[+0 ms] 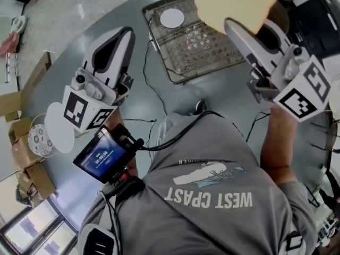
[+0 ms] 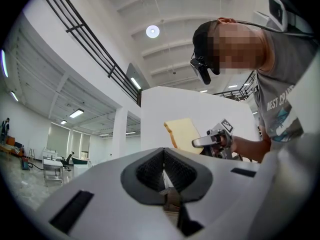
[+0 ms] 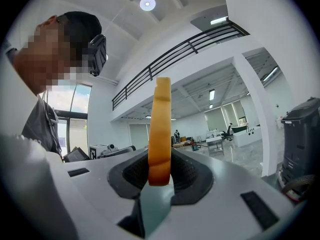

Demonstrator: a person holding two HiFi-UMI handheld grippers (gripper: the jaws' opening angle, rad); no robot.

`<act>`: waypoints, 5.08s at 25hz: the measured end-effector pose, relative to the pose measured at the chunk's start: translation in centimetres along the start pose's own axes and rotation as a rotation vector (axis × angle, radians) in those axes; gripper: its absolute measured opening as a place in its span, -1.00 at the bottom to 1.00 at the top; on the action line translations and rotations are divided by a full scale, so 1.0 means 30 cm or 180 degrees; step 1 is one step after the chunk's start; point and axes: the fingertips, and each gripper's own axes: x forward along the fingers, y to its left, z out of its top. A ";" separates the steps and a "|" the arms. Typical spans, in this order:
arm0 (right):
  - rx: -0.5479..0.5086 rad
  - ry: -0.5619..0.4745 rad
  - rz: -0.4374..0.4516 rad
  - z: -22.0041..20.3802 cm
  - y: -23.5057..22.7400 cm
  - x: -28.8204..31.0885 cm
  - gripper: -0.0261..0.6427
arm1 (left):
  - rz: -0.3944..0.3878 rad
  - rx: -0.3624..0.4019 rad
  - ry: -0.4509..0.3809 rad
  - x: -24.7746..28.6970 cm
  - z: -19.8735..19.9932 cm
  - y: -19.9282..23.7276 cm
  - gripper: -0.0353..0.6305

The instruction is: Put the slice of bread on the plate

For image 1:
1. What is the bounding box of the small white rack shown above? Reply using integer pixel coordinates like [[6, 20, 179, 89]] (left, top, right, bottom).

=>
[[4, 53, 20, 84]]

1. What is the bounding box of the white round device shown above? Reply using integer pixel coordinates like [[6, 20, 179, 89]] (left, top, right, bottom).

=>
[[10, 16, 29, 34]]

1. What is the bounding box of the person's right shoulder strap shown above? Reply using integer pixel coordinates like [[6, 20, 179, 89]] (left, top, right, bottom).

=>
[[283, 231, 305, 255]]

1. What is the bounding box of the person's right forearm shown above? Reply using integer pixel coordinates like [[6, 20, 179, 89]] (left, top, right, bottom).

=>
[[260, 105, 300, 185]]

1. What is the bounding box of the person's shoulder strap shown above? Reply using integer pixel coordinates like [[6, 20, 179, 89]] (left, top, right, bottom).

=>
[[78, 223, 117, 255], [283, 231, 305, 255]]

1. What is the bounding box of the person's grey printed T-shirt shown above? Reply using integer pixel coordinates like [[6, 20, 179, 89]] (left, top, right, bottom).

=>
[[78, 111, 318, 255]]

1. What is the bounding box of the long black power cable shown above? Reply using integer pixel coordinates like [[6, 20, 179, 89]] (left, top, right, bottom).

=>
[[142, 38, 168, 115]]

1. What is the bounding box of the white round disc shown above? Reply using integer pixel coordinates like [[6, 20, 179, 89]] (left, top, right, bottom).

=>
[[160, 8, 185, 29]]

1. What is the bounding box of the person's left forearm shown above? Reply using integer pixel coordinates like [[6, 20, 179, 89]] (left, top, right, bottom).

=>
[[106, 107, 139, 179]]

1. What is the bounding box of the open cardboard box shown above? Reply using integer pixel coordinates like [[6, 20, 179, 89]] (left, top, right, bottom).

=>
[[25, 163, 56, 200]]

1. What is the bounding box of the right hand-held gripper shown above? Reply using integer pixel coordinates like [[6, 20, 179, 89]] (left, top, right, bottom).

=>
[[224, 16, 333, 123]]

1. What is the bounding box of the flat cardboard sheet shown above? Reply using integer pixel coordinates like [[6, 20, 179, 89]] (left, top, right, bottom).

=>
[[0, 93, 22, 123]]

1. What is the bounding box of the floral patterned plate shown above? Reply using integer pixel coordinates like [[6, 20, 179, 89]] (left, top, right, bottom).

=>
[[27, 123, 55, 158]]

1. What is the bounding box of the plain white round plate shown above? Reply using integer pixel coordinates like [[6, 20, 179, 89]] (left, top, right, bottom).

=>
[[44, 101, 77, 154]]

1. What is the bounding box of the black monitor cable bundle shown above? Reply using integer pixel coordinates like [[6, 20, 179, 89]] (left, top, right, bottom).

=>
[[138, 110, 226, 151]]

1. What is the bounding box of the person's left shoulder strap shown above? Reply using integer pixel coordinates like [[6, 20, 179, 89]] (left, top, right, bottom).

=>
[[78, 223, 117, 255]]

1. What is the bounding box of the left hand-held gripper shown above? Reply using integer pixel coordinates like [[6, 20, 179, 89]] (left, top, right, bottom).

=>
[[62, 26, 137, 134]]

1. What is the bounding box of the person's right shoe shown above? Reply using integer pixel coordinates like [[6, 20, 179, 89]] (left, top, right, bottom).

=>
[[195, 99, 208, 114]]

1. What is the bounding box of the black framed glass door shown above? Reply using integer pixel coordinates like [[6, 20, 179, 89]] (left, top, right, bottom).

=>
[[0, 198, 80, 255]]

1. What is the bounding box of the black and white appliance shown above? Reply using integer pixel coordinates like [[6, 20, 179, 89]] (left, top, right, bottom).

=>
[[283, 0, 340, 61]]

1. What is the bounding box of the pink bag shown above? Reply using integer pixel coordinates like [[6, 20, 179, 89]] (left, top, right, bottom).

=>
[[0, 32, 20, 58]]

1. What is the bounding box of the white power strip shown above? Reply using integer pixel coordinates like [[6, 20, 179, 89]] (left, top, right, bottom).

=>
[[148, 33, 160, 52]]

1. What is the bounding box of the pale bread slice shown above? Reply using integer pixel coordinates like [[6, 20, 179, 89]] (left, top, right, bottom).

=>
[[194, 0, 284, 35]]

